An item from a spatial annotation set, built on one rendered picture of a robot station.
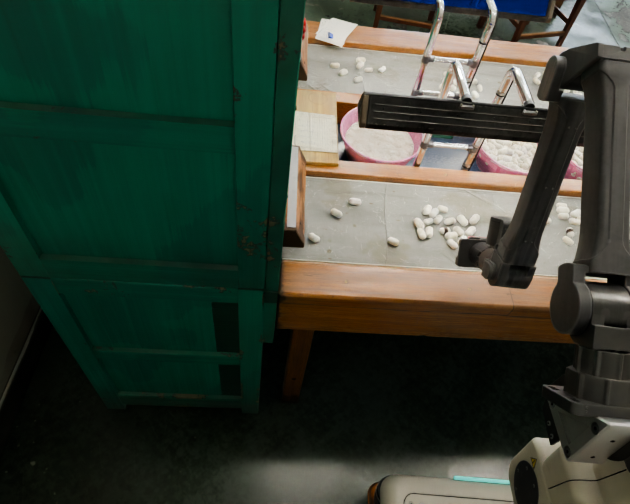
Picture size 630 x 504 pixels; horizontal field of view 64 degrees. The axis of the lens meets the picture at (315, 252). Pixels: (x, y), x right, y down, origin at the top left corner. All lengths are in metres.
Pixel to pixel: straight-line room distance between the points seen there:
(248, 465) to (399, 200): 1.01
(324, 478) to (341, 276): 0.83
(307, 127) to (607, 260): 1.04
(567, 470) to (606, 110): 0.63
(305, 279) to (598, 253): 0.69
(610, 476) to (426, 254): 0.66
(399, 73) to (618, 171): 1.26
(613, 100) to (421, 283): 0.65
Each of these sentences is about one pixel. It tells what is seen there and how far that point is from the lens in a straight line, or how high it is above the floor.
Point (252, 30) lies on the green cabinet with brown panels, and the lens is 0.69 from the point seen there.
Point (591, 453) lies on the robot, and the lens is 0.81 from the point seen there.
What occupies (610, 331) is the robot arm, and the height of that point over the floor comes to 1.26.
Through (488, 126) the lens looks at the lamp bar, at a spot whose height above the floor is 1.07.
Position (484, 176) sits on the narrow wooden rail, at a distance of 1.62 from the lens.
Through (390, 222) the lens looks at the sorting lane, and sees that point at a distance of 1.43.
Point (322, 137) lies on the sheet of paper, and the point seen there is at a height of 0.78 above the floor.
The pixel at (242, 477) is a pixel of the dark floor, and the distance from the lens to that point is 1.84.
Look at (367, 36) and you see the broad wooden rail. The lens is 2.08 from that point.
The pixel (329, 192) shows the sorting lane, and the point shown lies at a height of 0.74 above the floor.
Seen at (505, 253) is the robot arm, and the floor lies 1.07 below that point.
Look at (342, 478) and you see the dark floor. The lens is 1.87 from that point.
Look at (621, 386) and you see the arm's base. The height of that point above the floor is 1.23.
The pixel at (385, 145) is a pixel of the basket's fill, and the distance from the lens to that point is 1.66.
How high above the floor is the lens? 1.80
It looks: 54 degrees down
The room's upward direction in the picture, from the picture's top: 10 degrees clockwise
